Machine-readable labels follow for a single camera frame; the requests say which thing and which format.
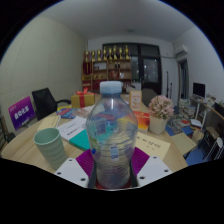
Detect purple sign board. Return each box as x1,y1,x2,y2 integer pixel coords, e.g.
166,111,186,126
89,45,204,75
8,96,36,131

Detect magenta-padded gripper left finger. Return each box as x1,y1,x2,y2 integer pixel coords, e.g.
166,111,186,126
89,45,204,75
53,148,98,190

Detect pale yellow notebook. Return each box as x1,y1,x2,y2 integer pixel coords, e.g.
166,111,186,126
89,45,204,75
36,114,61,132

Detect black tripod stand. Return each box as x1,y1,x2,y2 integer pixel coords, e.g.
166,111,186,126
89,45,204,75
164,69,174,101

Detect stack of books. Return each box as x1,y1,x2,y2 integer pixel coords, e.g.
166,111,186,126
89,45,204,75
173,98,196,129

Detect white wall air conditioner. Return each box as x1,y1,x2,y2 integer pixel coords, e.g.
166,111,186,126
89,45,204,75
173,44,189,58

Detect black office chair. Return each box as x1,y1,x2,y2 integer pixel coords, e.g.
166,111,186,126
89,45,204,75
31,87,72,122

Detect wooden shelf unit with trophies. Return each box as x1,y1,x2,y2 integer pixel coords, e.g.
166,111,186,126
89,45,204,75
81,44,133,92

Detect small upright orange box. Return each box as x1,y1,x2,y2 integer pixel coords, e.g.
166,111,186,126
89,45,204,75
128,90,143,112

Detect light wooden stool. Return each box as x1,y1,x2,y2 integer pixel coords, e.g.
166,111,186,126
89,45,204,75
169,132,198,157

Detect black computer monitor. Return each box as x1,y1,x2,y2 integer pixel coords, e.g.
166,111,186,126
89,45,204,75
192,82,206,99

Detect pink flowers in white pot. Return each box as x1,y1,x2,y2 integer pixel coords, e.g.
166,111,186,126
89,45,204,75
147,95,175,136

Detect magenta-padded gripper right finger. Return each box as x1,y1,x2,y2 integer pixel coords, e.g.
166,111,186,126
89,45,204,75
128,147,174,188

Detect dark glass door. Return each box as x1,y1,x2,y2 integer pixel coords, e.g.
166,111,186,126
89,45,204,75
102,42,163,95

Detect white round stool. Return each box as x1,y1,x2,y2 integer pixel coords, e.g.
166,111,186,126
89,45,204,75
204,136,224,161

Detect clear plastic water bottle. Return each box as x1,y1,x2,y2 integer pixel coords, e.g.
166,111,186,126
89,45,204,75
85,80,139,190

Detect white printed document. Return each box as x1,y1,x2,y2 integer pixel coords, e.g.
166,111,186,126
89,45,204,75
57,115,88,142

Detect teal book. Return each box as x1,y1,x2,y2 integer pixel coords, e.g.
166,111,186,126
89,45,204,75
68,129,91,152

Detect long wooden wall desk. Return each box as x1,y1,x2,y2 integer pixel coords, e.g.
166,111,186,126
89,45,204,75
189,96,224,161

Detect orange book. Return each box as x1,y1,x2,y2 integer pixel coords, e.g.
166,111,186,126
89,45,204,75
133,110,151,134

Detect blue and red book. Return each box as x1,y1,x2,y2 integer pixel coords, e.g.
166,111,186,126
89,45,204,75
56,107,79,120

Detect yellow paper envelope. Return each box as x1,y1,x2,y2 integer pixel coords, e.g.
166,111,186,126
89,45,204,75
134,131,172,161

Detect pale green cup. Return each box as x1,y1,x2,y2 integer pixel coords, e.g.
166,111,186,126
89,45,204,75
33,127,69,171

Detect yellow gift box red ribbon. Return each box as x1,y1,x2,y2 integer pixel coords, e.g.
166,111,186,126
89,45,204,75
70,87,96,109

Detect grey chair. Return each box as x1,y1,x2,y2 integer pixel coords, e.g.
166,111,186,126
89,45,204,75
141,87,158,108

